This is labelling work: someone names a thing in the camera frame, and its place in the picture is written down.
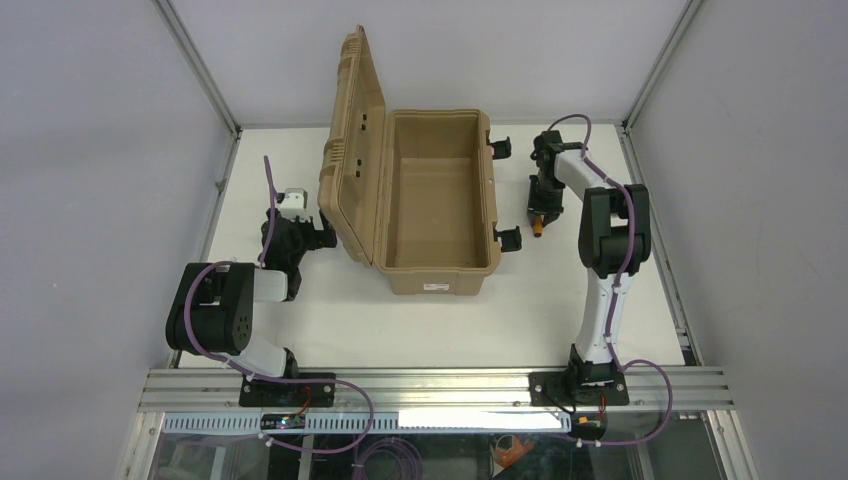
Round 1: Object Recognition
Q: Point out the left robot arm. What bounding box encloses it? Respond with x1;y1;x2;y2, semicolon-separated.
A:
165;212;337;380

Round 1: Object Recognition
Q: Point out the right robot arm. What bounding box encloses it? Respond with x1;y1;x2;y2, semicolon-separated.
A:
527;129;651;409

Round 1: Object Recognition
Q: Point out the black lower box latch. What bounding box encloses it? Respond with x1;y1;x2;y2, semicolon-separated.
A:
494;226;523;253

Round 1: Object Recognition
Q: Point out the black box latch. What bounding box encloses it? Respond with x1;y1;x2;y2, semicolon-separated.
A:
494;226;523;253
487;136;512;160

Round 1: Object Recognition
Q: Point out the black upper box latch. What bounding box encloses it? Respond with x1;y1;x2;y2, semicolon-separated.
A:
487;136;512;160

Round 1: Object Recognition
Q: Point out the tan plastic tool box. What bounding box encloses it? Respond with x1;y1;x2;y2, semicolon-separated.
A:
318;26;501;296

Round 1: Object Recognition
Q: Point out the orange object below table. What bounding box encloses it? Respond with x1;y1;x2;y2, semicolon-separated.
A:
491;434;535;469

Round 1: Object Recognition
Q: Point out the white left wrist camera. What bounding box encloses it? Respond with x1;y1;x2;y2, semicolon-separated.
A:
276;188;308;217

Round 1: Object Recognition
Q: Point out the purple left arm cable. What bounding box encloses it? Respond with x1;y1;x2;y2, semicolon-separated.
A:
182;155;425;480

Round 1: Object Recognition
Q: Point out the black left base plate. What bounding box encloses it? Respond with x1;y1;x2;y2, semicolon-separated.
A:
238;372;336;408

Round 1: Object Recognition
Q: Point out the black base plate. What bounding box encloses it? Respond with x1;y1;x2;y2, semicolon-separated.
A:
528;371;630;409
238;372;336;408

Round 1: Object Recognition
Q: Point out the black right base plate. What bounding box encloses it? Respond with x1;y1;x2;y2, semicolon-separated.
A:
528;371;630;409

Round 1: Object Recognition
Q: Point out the aluminium front rail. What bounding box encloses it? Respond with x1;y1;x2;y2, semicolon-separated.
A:
138;366;735;413

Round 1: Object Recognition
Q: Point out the white slotted cable duct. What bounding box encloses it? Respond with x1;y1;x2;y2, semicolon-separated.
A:
162;409;571;436

